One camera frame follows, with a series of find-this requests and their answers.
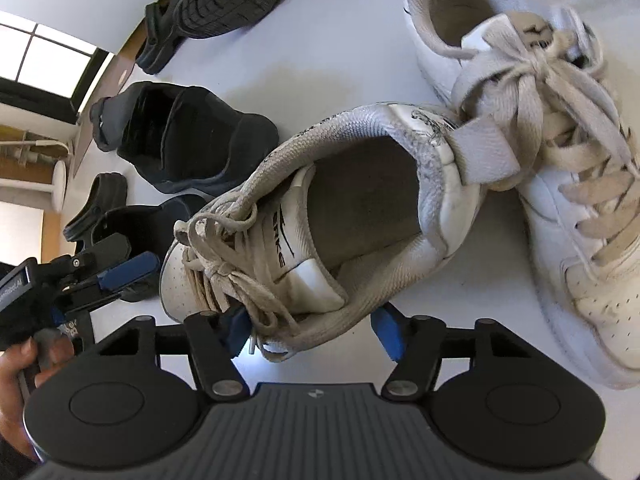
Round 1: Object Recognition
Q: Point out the white standing fan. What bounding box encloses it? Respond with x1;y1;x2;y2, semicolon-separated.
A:
0;160;68;213

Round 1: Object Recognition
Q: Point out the low white cabinet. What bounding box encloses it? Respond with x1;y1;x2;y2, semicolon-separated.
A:
0;200;46;266

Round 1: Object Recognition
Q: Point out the black lace-up sneaker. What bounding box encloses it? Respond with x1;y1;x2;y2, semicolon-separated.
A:
175;0;346;41
117;81;279;196

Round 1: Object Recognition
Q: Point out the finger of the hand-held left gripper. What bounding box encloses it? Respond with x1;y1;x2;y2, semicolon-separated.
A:
50;234;132;281
60;252;161;311

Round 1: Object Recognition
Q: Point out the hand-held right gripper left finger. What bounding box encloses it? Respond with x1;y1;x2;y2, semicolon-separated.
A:
97;305;252;402

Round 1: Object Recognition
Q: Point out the white printed lace-up sneaker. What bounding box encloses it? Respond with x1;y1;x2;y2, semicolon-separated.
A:
159;104;486;363
402;0;640;391

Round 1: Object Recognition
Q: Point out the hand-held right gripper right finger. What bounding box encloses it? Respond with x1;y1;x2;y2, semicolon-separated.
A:
371;302;531;401

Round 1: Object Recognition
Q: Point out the person's left hand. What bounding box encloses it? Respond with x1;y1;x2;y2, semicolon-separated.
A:
0;335;76;461

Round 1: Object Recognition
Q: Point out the black framed glass door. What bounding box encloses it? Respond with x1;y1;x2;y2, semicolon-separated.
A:
0;10;116;123

